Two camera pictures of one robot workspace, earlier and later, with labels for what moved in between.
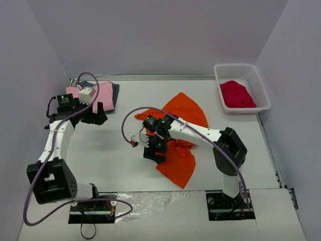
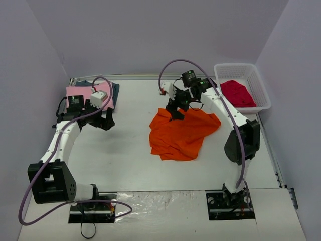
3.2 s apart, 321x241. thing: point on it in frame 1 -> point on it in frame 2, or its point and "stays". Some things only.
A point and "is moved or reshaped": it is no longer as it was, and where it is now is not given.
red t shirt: x=236 y=95 stays
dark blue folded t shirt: x=115 y=91 stays
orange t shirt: x=180 y=157 is moved or reshaped
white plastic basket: x=247 y=75 stays
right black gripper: x=152 y=153 -> x=173 y=109
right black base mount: x=222 y=207 stays
